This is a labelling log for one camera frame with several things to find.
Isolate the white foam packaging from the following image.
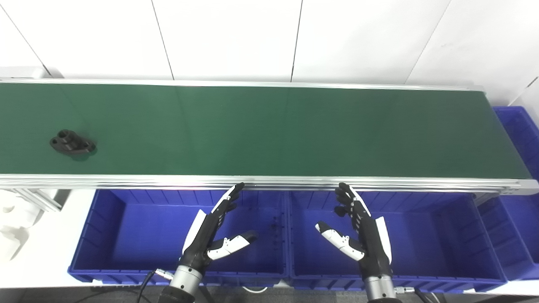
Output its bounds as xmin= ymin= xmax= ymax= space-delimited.
xmin=0 ymin=189 xmax=43 ymax=262

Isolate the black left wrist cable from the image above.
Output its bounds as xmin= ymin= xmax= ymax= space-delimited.
xmin=136 ymin=269 xmax=174 ymax=303

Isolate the green conveyor belt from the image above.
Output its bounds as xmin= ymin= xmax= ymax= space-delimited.
xmin=0 ymin=83 xmax=532 ymax=179
xmin=0 ymin=77 xmax=539 ymax=197

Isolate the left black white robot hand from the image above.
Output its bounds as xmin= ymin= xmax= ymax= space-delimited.
xmin=181 ymin=182 xmax=259 ymax=272

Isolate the aluminium conveyor support leg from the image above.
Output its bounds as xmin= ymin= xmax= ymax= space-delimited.
xmin=8 ymin=189 xmax=64 ymax=212

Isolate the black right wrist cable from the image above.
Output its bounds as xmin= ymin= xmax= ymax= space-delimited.
xmin=394 ymin=286 xmax=439 ymax=303

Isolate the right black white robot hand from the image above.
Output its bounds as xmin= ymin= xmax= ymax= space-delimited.
xmin=315 ymin=182 xmax=393 ymax=277

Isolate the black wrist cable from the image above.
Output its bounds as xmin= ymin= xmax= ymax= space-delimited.
xmin=394 ymin=286 xmax=439 ymax=303
xmin=136 ymin=269 xmax=174 ymax=303

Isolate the black flange part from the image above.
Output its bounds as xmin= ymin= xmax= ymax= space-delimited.
xmin=49 ymin=129 xmax=97 ymax=157

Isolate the blue plastic bin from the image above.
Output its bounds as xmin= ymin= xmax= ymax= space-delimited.
xmin=288 ymin=190 xmax=508 ymax=293
xmin=67 ymin=189 xmax=291 ymax=289
xmin=478 ymin=106 xmax=539 ymax=282

